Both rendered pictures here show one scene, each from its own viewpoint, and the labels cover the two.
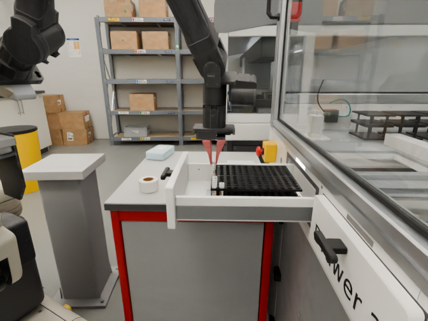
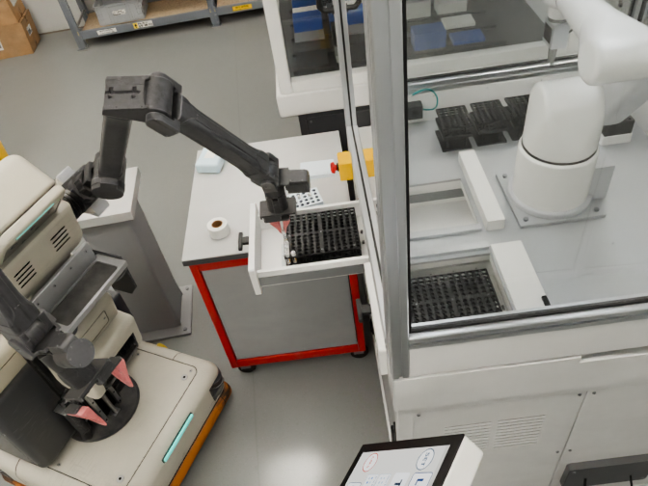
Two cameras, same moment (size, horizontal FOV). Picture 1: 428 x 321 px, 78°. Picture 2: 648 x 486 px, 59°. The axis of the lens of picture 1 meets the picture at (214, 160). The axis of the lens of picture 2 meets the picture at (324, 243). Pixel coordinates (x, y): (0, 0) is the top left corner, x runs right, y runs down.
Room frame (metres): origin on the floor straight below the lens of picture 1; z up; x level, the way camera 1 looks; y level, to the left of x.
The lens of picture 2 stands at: (-0.55, -0.13, 2.06)
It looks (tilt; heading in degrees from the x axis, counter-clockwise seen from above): 45 degrees down; 1
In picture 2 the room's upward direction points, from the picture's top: 10 degrees counter-clockwise
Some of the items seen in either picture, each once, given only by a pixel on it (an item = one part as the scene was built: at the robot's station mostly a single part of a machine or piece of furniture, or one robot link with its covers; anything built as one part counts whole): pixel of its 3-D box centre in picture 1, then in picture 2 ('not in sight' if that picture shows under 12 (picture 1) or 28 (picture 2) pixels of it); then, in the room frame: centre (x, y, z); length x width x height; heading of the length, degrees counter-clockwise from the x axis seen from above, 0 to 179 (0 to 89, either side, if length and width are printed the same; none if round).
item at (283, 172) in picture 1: (251, 186); (321, 239); (0.67, -0.10, 0.87); 0.22 x 0.18 x 0.06; 88
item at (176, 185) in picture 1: (179, 184); (256, 247); (0.68, 0.10, 0.87); 0.29 x 0.02 x 0.11; 178
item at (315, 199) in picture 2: not in sight; (303, 202); (0.95, -0.06, 0.78); 0.12 x 0.08 x 0.04; 101
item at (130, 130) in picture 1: (137, 130); (121, 6); (4.59, 1.36, 0.22); 0.40 x 0.30 x 0.17; 92
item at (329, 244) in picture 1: (332, 246); (364, 310); (0.35, -0.19, 0.91); 0.07 x 0.04 x 0.01; 178
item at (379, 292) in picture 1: (346, 263); (375, 315); (0.35, -0.21, 0.87); 0.29 x 0.02 x 0.11; 178
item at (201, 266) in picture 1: (200, 244); (284, 258); (1.09, 0.07, 0.38); 0.62 x 0.58 x 0.76; 178
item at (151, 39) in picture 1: (156, 42); not in sight; (4.61, 0.92, 1.66); 0.41 x 0.32 x 0.28; 92
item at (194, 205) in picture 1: (255, 188); (325, 239); (0.67, -0.11, 0.86); 0.40 x 0.26 x 0.06; 88
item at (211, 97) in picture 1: (216, 93); (275, 184); (0.65, -0.01, 1.12); 0.07 x 0.06 x 0.07; 84
